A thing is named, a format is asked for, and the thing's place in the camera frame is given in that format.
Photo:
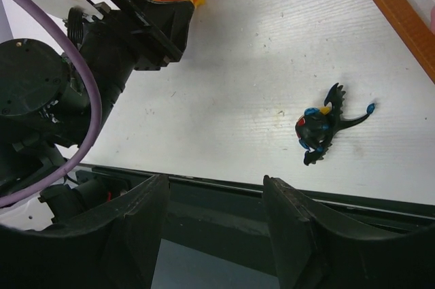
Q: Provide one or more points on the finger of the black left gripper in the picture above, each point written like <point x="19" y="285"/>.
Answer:
<point x="157" y="31"/>

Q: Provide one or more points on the wooden tiered shelf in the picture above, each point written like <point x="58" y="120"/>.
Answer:
<point x="411" y="29"/>

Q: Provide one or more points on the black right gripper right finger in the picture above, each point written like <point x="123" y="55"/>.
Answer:
<point x="309" y="254"/>

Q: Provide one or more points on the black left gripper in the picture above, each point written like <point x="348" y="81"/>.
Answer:
<point x="44" y="103"/>

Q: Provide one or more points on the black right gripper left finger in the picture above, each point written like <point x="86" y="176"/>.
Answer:
<point x="114" y="245"/>

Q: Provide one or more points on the black dragon toy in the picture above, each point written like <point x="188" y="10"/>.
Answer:
<point x="316" y="128"/>

